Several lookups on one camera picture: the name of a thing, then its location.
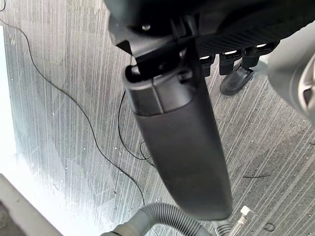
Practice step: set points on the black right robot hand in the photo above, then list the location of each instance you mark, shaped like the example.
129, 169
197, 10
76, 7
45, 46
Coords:
179, 137

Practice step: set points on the silver robot leg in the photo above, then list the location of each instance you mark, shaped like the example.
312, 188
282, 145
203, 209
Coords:
292, 71

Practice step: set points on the grey cabinet edge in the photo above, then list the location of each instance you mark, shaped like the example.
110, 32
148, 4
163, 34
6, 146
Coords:
22, 209

